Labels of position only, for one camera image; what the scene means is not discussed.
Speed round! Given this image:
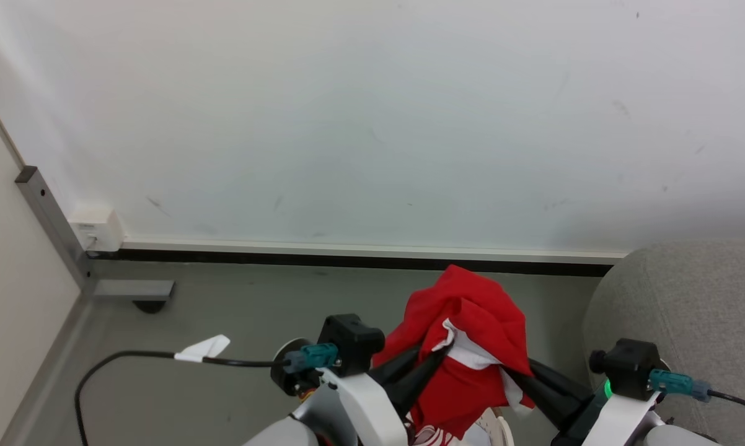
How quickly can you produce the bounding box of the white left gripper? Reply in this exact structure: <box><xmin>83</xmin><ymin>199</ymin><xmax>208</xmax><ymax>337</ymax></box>
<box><xmin>319</xmin><ymin>347</ymin><xmax>451</xmax><ymax>446</ymax></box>

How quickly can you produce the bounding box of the white and green right gripper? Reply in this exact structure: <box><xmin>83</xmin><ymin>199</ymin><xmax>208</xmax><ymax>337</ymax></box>
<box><xmin>503</xmin><ymin>359</ymin><xmax>660</xmax><ymax>446</ymax></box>

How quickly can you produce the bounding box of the red garment with white lining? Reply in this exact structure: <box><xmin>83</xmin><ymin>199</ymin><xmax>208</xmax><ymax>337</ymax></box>
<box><xmin>372</xmin><ymin>265</ymin><xmax>536</xmax><ymax>440</ymax></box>

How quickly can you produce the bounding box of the white perforated laundry basket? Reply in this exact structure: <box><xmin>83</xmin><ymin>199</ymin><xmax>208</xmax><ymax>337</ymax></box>
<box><xmin>462</xmin><ymin>406</ymin><xmax>516</xmax><ymax>446</ymax></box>

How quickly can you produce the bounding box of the red white striped garment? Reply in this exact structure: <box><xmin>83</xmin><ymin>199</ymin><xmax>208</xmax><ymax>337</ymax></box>
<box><xmin>408</xmin><ymin>420</ymin><xmax>461</xmax><ymax>446</ymax></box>

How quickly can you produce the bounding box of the black and white baseboard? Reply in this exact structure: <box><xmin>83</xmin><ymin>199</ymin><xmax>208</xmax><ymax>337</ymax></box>
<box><xmin>86</xmin><ymin>238</ymin><xmax>628</xmax><ymax>278</ymax></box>

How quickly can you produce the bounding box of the grey fabric sofa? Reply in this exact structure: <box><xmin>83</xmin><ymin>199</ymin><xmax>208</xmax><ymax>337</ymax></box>
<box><xmin>582</xmin><ymin>238</ymin><xmax>745</xmax><ymax>446</ymax></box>

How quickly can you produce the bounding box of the teal left camera connector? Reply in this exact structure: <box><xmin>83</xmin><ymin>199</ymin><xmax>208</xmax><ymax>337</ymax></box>
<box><xmin>284</xmin><ymin>343</ymin><xmax>339</xmax><ymax>374</ymax></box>

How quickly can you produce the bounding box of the teal camera connector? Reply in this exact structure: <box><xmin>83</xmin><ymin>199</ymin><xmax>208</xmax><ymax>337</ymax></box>
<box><xmin>284</xmin><ymin>343</ymin><xmax>339</xmax><ymax>374</ymax></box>
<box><xmin>650</xmin><ymin>369</ymin><xmax>713</xmax><ymax>403</ymax></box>

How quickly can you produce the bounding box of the teal right camera connector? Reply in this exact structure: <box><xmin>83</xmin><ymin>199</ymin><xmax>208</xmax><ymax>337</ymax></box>
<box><xmin>650</xmin><ymin>369</ymin><xmax>713</xmax><ymax>403</ymax></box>

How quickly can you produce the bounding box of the thin black right camera cable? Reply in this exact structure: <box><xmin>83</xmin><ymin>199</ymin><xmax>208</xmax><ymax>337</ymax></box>
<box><xmin>707</xmin><ymin>390</ymin><xmax>745</xmax><ymax>418</ymax></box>

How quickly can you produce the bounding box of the white paper cable tag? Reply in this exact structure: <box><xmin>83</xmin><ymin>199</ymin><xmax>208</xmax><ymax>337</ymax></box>
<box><xmin>174</xmin><ymin>334</ymin><xmax>231</xmax><ymax>363</ymax></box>

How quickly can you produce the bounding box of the black cable with white tag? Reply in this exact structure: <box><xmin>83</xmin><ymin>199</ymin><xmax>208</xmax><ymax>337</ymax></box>
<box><xmin>75</xmin><ymin>351</ymin><xmax>286</xmax><ymax>446</ymax></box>

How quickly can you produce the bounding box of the grey metal foot bracket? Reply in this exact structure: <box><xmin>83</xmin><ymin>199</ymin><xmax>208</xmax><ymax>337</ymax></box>
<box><xmin>92</xmin><ymin>279</ymin><xmax>175</xmax><ymax>303</ymax></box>

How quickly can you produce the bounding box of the white wall socket box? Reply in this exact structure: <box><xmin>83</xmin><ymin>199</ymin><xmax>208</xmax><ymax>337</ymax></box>
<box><xmin>68</xmin><ymin>205</ymin><xmax>126</xmax><ymax>253</ymax></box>

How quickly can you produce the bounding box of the grey metal partition post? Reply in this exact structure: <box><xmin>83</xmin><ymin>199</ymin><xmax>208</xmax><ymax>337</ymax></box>
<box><xmin>15</xmin><ymin>165</ymin><xmax>95</xmax><ymax>292</ymax></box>

